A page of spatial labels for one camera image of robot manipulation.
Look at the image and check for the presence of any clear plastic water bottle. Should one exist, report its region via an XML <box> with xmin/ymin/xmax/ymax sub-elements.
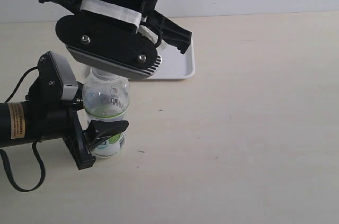
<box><xmin>81</xmin><ymin>66</ymin><xmax>131</xmax><ymax>159</ymax></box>

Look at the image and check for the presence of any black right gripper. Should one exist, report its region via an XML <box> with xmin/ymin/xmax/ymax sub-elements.
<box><xmin>38</xmin><ymin>0</ymin><xmax>192</xmax><ymax>53</ymax></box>

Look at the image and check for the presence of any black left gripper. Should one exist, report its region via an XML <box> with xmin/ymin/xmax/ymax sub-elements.
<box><xmin>26</xmin><ymin>75</ymin><xmax>130</xmax><ymax>171</ymax></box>

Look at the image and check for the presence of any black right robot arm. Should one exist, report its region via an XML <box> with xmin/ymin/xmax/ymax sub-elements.
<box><xmin>38</xmin><ymin>0</ymin><xmax>192</xmax><ymax>54</ymax></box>

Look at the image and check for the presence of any white rectangular tray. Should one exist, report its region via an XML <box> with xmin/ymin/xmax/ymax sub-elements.
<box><xmin>84</xmin><ymin>39</ymin><xmax>196</xmax><ymax>80</ymax></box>

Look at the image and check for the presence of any black left camera cable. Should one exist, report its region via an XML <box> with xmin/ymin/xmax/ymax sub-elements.
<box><xmin>0</xmin><ymin>66</ymin><xmax>46</xmax><ymax>192</ymax></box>

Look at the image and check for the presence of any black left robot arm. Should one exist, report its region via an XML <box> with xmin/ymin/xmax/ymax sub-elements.
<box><xmin>1</xmin><ymin>81</ymin><xmax>129</xmax><ymax>170</ymax></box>

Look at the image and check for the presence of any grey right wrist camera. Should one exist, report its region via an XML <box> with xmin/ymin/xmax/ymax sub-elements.
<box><xmin>55</xmin><ymin>15</ymin><xmax>162</xmax><ymax>80</ymax></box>

